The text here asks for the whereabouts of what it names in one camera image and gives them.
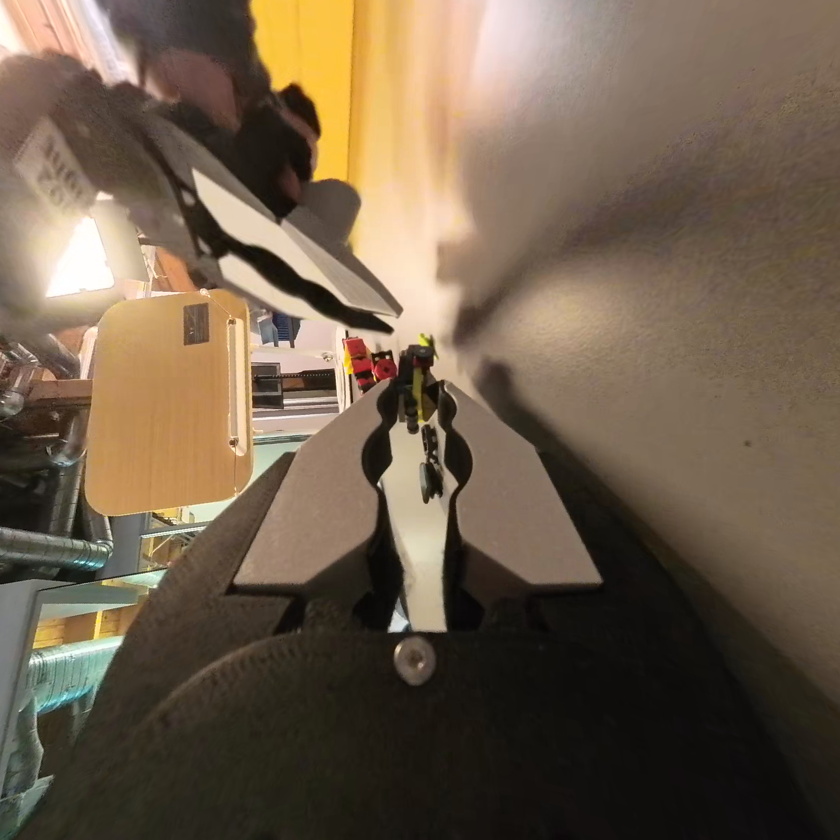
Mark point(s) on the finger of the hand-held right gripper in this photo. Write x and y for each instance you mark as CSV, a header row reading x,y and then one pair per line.
x,y
315,256
262,282

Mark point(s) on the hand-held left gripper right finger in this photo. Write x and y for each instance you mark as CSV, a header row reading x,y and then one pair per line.
x,y
525,525

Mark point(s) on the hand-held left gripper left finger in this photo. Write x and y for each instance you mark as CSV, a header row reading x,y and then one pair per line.
x,y
308,525

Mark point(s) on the small black lego assembly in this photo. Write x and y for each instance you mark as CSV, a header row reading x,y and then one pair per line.
x,y
413,387

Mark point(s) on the yellow plastic bin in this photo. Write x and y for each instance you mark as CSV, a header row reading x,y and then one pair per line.
x,y
302,65

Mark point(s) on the person's right forearm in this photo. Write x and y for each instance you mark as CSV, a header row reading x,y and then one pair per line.
x,y
184,26

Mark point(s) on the red yellow lego figure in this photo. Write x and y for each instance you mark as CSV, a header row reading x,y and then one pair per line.
x,y
359,358

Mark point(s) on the small black lego brick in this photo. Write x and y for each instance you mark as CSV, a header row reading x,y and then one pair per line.
x,y
430,441

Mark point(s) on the person's right hand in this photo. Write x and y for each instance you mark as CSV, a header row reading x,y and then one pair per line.
x,y
193,85

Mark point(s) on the blue plastic crate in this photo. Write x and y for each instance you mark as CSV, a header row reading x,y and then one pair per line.
x,y
279,325

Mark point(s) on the studio light panel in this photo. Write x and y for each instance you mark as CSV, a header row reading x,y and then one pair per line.
x,y
79,262

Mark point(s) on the wooden head desk lamp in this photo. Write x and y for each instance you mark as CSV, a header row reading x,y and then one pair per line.
x,y
164,407

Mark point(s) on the silver spiral ventilation duct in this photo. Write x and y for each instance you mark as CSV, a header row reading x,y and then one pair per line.
x,y
72,669
52,550

